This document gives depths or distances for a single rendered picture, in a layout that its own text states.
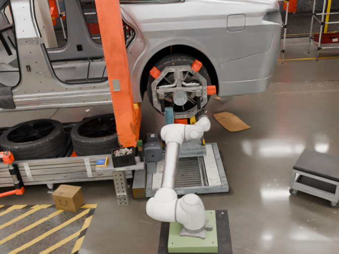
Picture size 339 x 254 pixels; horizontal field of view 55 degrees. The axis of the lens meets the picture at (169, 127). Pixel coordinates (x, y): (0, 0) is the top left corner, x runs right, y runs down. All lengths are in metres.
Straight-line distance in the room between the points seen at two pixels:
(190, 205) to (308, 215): 1.29
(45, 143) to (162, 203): 1.69
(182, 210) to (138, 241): 0.76
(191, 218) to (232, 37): 1.78
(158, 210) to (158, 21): 1.74
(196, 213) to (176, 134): 0.63
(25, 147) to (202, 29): 2.07
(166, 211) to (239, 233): 0.85
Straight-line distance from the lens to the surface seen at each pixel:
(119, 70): 2.72
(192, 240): 2.29
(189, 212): 2.16
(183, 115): 3.31
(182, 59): 3.20
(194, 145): 3.55
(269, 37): 3.32
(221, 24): 3.18
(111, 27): 2.65
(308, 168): 3.07
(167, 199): 2.23
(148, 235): 2.86
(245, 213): 3.02
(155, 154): 3.22
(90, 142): 3.29
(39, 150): 3.53
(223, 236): 2.40
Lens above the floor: 2.03
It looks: 27 degrees down
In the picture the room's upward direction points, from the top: 5 degrees counter-clockwise
